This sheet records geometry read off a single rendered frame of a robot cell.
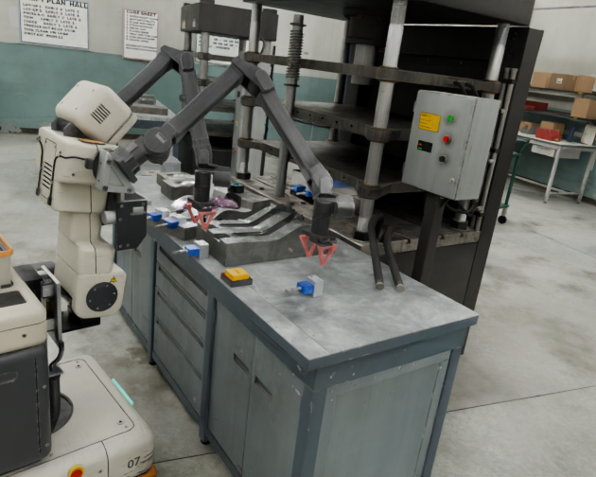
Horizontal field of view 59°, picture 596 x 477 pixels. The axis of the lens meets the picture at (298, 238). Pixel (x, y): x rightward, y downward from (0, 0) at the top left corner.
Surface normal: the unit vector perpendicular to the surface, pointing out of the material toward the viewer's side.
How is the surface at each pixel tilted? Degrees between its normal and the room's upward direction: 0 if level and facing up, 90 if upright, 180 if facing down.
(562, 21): 90
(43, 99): 90
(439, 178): 90
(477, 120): 90
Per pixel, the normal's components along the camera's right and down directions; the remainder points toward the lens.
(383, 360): 0.55, 0.33
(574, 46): -0.92, 0.01
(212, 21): 0.36, 0.34
